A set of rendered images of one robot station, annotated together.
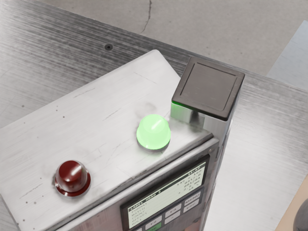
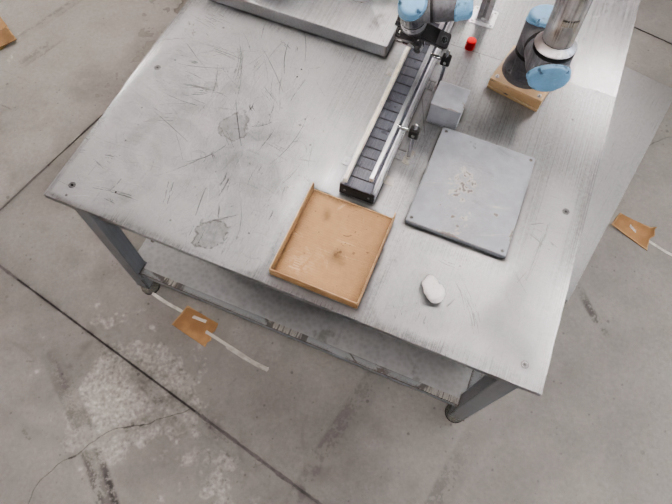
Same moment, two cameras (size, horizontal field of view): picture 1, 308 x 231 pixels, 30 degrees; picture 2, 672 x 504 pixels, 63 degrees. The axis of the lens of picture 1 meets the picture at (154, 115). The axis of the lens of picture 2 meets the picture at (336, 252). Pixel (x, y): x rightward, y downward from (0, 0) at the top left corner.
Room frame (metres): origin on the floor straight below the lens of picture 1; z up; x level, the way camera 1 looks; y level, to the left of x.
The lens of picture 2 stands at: (-0.28, -1.63, 2.24)
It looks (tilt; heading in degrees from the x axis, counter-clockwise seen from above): 65 degrees down; 89
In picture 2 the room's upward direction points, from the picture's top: 3 degrees clockwise
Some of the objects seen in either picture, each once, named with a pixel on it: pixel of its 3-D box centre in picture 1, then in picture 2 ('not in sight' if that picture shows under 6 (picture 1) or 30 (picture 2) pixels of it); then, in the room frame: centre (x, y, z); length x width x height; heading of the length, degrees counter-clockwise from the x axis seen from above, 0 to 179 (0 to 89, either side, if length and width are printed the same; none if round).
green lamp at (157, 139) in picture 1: (153, 129); not in sight; (0.21, 0.00, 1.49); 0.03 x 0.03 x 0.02
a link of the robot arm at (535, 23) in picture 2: not in sight; (543, 31); (0.33, -0.33, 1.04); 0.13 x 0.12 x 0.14; 87
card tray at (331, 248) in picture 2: not in sight; (334, 243); (-0.27, -0.96, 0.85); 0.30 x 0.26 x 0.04; 69
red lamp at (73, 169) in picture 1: (71, 176); not in sight; (0.17, 0.06, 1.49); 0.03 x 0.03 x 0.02
